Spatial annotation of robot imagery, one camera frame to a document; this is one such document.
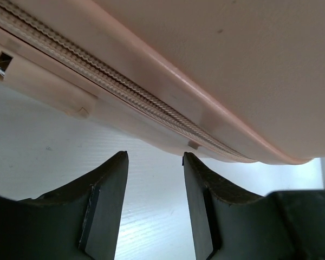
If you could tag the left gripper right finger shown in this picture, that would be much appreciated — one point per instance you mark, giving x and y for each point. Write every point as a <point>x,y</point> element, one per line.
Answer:
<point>230,222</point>

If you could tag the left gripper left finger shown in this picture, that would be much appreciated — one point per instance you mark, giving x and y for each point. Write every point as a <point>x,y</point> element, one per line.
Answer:
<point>79,220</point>

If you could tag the pink hard-shell suitcase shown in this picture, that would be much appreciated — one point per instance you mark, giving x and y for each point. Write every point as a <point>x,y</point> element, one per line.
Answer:
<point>237,81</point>

